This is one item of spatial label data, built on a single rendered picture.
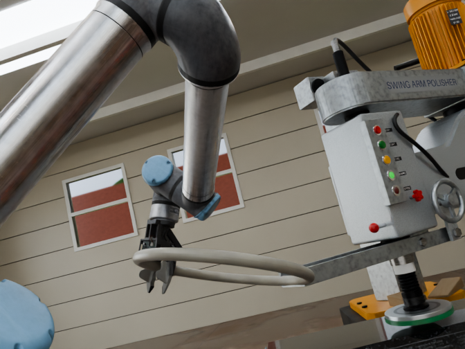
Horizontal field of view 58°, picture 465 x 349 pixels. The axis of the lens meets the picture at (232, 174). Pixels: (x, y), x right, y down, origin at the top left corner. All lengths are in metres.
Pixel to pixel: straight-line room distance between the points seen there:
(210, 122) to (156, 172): 0.37
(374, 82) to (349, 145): 0.23
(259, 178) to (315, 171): 1.01
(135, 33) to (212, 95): 0.18
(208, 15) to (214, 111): 0.20
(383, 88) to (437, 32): 0.60
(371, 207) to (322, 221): 6.09
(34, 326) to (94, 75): 0.38
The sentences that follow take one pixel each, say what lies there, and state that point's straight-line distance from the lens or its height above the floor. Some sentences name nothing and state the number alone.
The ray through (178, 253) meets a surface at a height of 1.26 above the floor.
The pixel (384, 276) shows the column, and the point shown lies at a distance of 2.40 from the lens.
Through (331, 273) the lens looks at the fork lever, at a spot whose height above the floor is 1.11.
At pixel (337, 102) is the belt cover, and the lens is 1.49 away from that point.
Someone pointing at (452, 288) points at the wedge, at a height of 0.80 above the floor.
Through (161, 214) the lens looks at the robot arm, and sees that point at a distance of 1.28.
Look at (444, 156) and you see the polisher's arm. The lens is 1.70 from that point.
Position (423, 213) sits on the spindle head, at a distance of 1.52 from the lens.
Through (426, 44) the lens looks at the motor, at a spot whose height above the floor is 1.90.
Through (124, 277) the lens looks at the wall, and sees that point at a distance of 8.35.
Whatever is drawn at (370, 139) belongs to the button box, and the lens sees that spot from 1.41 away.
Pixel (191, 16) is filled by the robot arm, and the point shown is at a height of 1.62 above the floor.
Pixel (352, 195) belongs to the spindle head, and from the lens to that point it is 1.52.
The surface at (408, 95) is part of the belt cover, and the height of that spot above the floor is 1.62.
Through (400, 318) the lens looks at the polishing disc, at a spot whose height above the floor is 0.90.
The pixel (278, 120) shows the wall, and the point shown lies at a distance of 7.80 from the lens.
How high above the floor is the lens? 1.25
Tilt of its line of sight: 9 degrees up
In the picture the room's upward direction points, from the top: 14 degrees counter-clockwise
